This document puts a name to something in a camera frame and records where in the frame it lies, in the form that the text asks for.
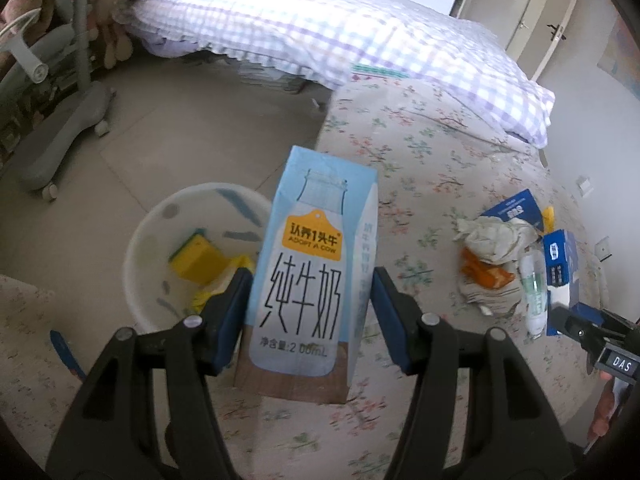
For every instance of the wall picture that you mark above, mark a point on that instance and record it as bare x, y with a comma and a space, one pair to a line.
619, 57

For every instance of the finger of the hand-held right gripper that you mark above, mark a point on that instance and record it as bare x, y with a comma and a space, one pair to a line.
620, 321
570, 327

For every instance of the blue wrapper strip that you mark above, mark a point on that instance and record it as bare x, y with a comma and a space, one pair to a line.
67, 355

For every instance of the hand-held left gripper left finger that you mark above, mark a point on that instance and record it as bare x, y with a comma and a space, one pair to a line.
232, 312

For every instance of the yellow box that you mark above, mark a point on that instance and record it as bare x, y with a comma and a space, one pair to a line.
197, 257

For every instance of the person's right hand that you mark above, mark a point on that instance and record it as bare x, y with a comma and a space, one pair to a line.
605, 410

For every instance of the white wall socket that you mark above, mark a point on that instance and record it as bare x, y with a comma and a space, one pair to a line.
604, 249

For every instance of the clear plastic bottle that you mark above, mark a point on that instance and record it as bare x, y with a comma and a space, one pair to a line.
534, 290

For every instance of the light blue milk carton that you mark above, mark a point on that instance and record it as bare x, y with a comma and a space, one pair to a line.
305, 280

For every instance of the blue and white box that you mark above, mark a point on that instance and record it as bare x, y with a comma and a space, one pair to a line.
560, 260

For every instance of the yellow cloth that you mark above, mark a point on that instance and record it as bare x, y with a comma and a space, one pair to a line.
549, 219

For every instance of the white wall switch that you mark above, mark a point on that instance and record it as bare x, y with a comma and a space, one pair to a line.
584, 185

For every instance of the crumpled beige paper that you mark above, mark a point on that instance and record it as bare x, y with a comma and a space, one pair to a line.
495, 299

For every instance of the white door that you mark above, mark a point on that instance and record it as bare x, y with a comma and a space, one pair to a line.
530, 20

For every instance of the brown plush toy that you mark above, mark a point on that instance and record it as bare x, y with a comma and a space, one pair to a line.
117, 42

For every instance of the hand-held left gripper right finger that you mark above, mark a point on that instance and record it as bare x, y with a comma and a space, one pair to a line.
389, 312

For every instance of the white plastic bin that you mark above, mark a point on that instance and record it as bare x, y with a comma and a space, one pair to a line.
150, 240

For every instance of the crumpled white paper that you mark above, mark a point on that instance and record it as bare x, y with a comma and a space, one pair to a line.
495, 240

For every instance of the purple checked quilt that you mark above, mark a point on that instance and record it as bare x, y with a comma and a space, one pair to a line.
325, 25

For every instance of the orange wrapper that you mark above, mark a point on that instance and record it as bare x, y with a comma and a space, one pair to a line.
480, 272

